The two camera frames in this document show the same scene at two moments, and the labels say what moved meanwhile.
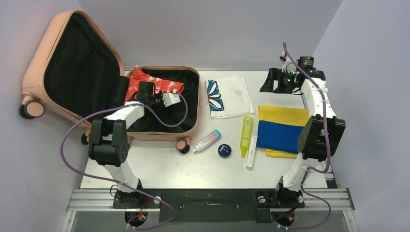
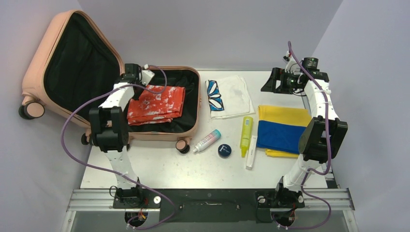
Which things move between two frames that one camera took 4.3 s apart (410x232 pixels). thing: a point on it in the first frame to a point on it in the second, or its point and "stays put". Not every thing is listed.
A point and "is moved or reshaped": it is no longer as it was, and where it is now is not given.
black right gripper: [275, 74] stays put
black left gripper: [159, 95] to [136, 97]
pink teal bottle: [211, 137] stays put
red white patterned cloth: [137, 75] is moved or reshaped
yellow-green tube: [246, 134] stays put
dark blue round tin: [224, 151] stays put
